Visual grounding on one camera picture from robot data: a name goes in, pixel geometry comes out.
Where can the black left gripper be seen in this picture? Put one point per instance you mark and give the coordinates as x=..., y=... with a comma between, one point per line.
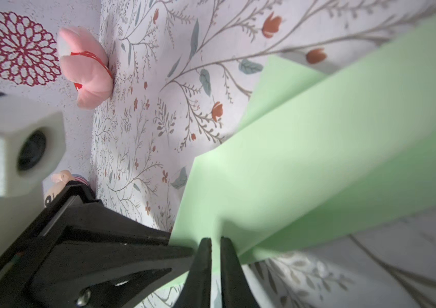
x=79, y=249

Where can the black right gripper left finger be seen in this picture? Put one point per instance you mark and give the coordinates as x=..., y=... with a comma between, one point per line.
x=196, y=291

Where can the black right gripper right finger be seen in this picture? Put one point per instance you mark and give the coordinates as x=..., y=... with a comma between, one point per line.
x=235, y=290

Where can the light green paper sheet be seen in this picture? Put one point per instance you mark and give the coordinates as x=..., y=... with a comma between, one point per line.
x=351, y=152

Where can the striped hat doll plush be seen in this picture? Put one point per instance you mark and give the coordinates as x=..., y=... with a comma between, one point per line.
x=60, y=181

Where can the pink plush red dotted dress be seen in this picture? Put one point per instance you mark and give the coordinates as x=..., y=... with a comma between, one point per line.
x=84, y=62

